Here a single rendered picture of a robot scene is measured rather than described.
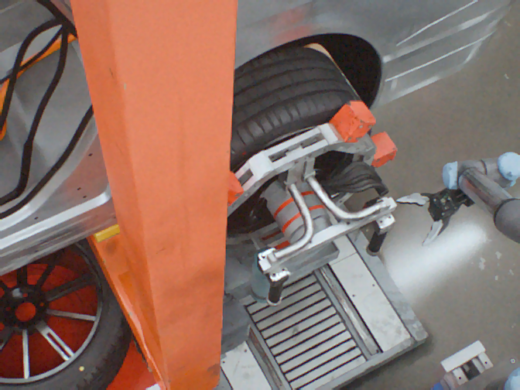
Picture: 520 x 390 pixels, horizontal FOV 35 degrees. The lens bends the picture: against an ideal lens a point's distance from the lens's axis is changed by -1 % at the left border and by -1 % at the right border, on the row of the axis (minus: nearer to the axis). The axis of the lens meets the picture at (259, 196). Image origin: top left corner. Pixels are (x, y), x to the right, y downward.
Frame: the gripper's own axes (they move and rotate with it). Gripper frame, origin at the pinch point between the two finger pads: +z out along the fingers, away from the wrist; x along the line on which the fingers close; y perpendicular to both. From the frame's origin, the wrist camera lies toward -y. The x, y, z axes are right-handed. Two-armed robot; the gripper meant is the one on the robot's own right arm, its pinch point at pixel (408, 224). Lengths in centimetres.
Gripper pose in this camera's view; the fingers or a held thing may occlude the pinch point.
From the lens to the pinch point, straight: 247.0
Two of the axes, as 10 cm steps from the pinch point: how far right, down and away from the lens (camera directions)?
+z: -8.9, 4.1, -2.0
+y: 0.6, -3.4, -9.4
